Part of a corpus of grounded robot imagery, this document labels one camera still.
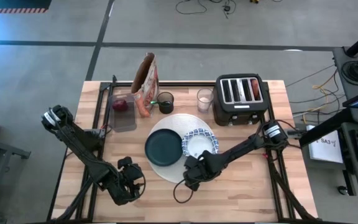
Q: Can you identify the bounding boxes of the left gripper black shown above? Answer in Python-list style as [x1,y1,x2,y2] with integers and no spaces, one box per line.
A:
[112,156,147,206]

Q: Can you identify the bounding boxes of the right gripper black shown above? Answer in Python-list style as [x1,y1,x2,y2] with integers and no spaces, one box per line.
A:
[183,151,219,191]

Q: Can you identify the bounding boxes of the blue patterned paper bowl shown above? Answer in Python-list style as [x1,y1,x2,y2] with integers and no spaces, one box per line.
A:
[181,128,219,158]

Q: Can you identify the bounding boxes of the dark teal plate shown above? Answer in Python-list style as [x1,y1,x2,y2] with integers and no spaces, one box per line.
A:
[144,128,184,167]

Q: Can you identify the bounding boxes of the red apple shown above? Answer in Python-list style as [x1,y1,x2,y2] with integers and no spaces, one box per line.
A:
[112,98,129,112]

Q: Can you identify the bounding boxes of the clear plastic glass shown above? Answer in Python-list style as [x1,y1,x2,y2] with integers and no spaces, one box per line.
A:
[196,88,214,113]

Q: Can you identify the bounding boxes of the Pumpkin O's cereal bag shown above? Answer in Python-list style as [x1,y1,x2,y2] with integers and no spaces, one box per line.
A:
[131,52,160,118]

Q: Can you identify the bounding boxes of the grey translucent plastic container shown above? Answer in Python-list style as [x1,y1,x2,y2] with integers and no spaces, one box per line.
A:
[108,94,138,133]

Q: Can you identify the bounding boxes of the white round woven placemat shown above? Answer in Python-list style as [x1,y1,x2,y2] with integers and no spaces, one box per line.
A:
[147,113,214,184]

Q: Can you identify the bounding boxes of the black mesh cup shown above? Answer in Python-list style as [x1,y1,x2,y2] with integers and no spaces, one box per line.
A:
[156,91,175,114]

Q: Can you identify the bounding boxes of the black four-slot toaster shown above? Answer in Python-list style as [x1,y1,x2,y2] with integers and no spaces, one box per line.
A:
[212,73,270,127]

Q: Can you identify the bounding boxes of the toast slice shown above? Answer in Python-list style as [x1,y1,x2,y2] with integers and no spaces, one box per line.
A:
[250,78,260,99]

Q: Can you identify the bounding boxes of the grey metal stand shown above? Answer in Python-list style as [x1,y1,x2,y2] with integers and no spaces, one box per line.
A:
[0,133,32,215]

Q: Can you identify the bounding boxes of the white paper notebook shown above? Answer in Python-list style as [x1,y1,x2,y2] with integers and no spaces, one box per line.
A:
[308,124,344,164]

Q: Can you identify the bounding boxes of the dark mat with hazard stripes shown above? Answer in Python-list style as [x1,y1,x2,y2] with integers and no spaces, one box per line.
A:
[0,0,52,14]

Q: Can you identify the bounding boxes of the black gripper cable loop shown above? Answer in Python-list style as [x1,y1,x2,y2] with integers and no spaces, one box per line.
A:
[172,179,196,205]

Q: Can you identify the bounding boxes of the black table frame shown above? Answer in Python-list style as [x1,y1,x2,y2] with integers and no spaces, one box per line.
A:
[47,74,319,223]

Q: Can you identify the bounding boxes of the yellow floor cable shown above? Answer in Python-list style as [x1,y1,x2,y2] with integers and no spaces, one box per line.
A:
[303,83,334,124]

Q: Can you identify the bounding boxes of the black floor cable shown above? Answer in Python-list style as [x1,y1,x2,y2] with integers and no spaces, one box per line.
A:
[175,0,284,19]

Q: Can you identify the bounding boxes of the coiled black cable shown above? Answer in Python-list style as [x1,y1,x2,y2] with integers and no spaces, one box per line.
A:
[340,60,358,83]

